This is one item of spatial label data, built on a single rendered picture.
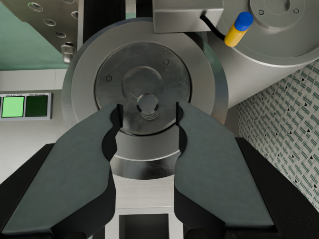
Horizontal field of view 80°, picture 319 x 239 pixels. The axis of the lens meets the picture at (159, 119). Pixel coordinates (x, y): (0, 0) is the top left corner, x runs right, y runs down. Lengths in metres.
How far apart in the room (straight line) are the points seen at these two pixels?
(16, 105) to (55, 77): 2.82
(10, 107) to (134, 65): 0.49
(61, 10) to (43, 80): 3.04
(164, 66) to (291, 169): 0.21
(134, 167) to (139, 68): 0.08
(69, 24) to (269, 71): 0.41
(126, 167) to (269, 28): 0.17
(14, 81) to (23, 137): 3.17
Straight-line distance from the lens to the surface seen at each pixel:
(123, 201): 0.51
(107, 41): 0.18
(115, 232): 0.54
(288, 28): 0.22
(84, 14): 0.23
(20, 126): 0.60
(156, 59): 0.16
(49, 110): 0.56
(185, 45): 0.17
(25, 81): 3.64
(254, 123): 0.37
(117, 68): 0.16
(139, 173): 0.17
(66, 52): 0.57
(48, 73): 3.48
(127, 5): 0.64
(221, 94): 0.18
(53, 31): 0.54
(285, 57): 0.21
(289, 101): 0.29
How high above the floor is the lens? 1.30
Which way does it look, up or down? 8 degrees down
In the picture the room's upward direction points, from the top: 178 degrees clockwise
